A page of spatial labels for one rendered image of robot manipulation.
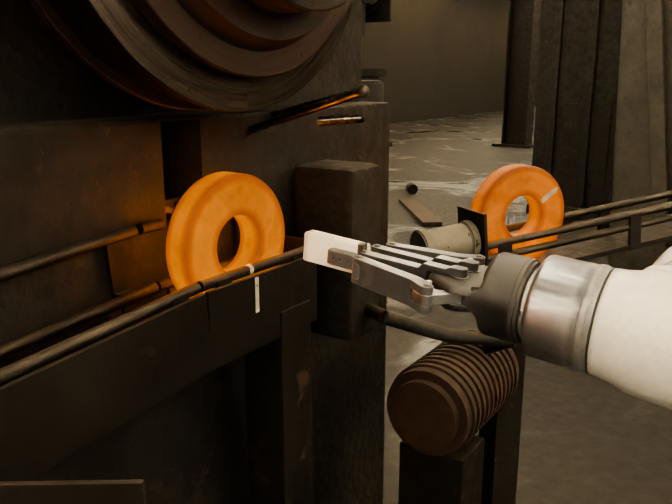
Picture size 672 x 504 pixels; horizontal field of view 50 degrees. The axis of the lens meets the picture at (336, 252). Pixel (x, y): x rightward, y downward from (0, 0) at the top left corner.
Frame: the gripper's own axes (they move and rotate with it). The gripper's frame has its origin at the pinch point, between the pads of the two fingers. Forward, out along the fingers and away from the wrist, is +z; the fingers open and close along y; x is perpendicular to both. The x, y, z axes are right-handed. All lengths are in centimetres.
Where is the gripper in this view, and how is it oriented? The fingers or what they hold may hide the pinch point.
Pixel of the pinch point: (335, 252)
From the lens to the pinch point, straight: 71.6
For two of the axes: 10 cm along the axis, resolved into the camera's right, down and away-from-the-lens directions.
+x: 0.7, -9.5, -2.9
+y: 5.5, -2.0, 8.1
